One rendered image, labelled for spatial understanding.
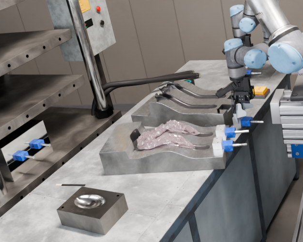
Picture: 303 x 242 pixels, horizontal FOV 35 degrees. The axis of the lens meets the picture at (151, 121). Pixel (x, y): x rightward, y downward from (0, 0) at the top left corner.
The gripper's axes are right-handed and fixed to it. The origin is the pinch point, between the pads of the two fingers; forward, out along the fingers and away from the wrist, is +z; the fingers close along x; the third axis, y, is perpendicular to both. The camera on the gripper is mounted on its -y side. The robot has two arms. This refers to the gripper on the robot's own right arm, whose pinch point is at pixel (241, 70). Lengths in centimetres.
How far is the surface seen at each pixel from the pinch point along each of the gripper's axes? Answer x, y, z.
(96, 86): -46, -64, -12
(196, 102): -48.0, -7.3, -3.6
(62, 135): -67, -77, 6
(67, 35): -49, -70, -42
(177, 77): -8.8, -35.0, -0.7
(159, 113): -59, -22, -3
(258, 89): -23.4, 15.5, 0.9
